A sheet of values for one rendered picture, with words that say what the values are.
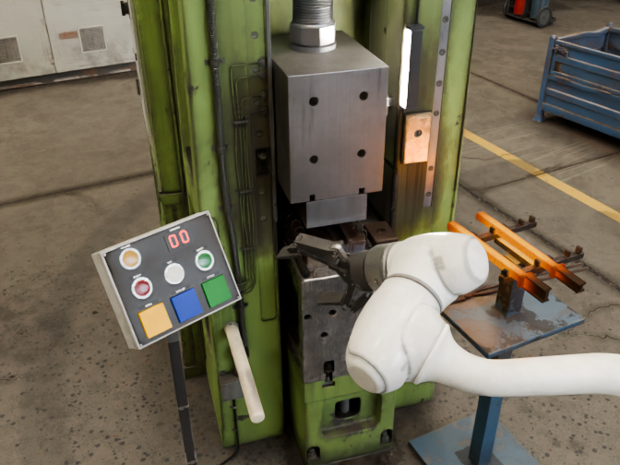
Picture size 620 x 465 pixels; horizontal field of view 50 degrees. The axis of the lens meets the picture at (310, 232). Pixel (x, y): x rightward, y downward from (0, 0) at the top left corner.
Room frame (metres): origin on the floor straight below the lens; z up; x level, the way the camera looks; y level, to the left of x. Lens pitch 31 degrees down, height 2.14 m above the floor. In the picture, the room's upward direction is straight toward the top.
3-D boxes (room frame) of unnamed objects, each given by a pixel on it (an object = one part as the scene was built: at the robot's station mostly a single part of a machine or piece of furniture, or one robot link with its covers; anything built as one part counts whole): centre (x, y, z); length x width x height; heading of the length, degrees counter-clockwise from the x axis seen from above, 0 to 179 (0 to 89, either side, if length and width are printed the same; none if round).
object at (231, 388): (1.81, 0.29, 0.36); 0.09 x 0.07 x 0.12; 106
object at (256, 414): (1.62, 0.22, 0.62); 0.44 x 0.05 x 0.05; 16
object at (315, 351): (2.03, -0.08, 0.69); 0.56 x 0.38 x 0.45; 16
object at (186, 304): (1.47, 0.35, 1.01); 0.07 x 0.05 x 0.07; 131
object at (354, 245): (2.00, -0.03, 0.96); 0.42 x 0.20 x 0.09; 16
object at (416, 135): (2.01, -0.35, 1.27); 0.09 x 0.02 x 0.17; 106
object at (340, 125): (2.01, -0.07, 1.36); 0.42 x 0.39 x 0.40; 16
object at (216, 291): (1.54, 0.27, 1.01); 0.07 x 0.05 x 0.07; 131
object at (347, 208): (2.00, -0.03, 1.12); 0.42 x 0.20 x 0.10; 16
